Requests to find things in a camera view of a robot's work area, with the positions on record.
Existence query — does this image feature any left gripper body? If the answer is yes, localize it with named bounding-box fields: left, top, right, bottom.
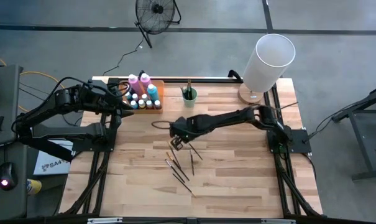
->
left=103, top=88, right=128, bottom=116

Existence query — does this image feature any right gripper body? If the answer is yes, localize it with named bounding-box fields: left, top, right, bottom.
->
left=170, top=116, right=195, bottom=142

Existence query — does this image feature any gold ferrule black paintbrush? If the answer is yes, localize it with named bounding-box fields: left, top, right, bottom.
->
left=172, top=172, right=197, bottom=198
left=165, top=151, right=191, bottom=182
left=168, top=142, right=181, bottom=169

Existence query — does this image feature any large pink paint bottle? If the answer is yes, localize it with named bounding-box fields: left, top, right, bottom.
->
left=139, top=72, right=152, bottom=90
left=127, top=73, right=142, bottom=96

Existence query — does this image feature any large teal paint bottle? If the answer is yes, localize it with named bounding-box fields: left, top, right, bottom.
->
left=146, top=83, right=160, bottom=102

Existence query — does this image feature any light green plastic cup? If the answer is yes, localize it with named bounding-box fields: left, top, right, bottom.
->
left=181, top=87, right=198, bottom=108

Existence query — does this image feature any orange translucent plastic tray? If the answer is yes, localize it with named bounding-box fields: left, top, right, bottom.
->
left=119, top=79, right=165, bottom=115

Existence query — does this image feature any black diagonal beam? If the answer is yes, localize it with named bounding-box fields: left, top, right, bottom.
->
left=16, top=125, right=74, bottom=162

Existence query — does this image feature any white printed cardboard box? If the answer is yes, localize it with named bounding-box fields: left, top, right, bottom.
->
left=33, top=136, right=74, bottom=176

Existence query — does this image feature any black floor fan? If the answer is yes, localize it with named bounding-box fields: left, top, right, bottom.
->
left=134, top=0, right=182, bottom=49

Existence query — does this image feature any grey tilted panel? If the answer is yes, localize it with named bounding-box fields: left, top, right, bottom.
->
left=0, top=64, right=24, bottom=149

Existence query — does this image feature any white shade wooden base lamp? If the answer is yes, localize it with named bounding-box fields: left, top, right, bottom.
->
left=237, top=33, right=296, bottom=105

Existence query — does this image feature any yellow printed can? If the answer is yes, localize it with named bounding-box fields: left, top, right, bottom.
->
left=26, top=179, right=43, bottom=196

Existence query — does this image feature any black computer mouse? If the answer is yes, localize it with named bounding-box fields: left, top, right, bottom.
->
left=0, top=161, right=19, bottom=192

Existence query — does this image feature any dark grey side desk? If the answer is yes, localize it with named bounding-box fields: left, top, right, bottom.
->
left=0, top=139, right=29, bottom=222

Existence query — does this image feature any black metal stand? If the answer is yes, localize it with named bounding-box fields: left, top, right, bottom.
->
left=330, top=84, right=376, bottom=182

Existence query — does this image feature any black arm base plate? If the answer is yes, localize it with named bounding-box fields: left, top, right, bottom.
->
left=267, top=129, right=312, bottom=154
left=71, top=128, right=117, bottom=152

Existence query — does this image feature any black fan power cable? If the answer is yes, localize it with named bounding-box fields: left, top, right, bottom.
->
left=102, top=36, right=145, bottom=77

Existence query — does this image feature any yellow floor cable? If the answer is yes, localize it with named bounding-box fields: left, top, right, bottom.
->
left=0, top=51, right=66, bottom=114

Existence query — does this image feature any silver frame bracket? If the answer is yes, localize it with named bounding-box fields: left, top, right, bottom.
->
left=260, top=218, right=296, bottom=224
left=86, top=217, right=124, bottom=224

